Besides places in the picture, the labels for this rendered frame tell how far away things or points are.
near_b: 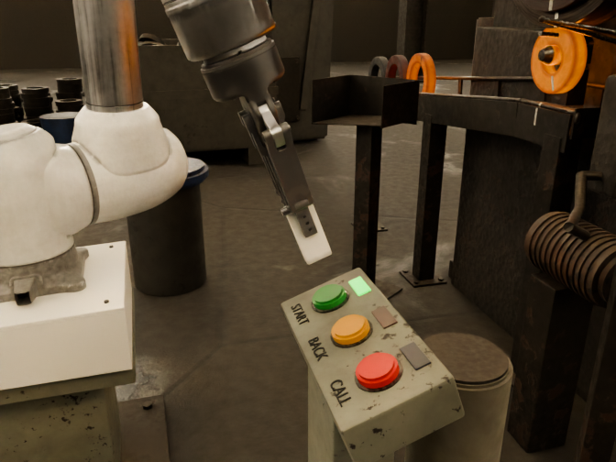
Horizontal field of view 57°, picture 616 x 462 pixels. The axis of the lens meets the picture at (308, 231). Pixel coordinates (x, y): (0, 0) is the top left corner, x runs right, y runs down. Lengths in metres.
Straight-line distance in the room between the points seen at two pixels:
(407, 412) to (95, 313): 0.60
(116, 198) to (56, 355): 0.29
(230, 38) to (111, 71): 0.57
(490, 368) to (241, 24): 0.47
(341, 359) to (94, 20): 0.72
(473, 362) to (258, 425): 0.79
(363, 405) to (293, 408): 0.95
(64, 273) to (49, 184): 0.16
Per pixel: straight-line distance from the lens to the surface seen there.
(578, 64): 1.42
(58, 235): 1.07
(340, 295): 0.65
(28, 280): 1.06
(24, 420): 1.19
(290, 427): 1.42
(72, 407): 1.17
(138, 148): 1.08
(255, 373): 1.60
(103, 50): 1.07
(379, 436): 0.53
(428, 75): 2.03
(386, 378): 0.53
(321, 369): 0.58
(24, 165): 1.02
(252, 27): 0.53
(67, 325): 0.99
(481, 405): 0.71
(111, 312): 0.98
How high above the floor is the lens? 0.91
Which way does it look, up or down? 21 degrees down
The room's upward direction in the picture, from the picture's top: straight up
